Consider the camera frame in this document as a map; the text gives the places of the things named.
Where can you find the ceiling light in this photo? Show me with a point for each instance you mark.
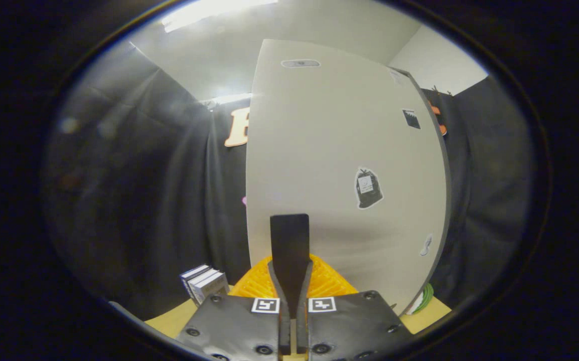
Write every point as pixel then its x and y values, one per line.
pixel 204 11

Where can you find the black backdrop cloth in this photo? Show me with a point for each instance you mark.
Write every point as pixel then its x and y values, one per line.
pixel 144 175

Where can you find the small grey white box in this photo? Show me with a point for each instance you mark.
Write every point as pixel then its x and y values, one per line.
pixel 192 273
pixel 211 286

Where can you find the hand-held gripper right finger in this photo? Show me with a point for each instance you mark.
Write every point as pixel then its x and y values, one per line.
pixel 299 240

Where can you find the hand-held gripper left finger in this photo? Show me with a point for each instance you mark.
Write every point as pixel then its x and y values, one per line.
pixel 280 240

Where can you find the green white striped object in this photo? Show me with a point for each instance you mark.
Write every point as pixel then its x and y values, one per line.
pixel 424 300

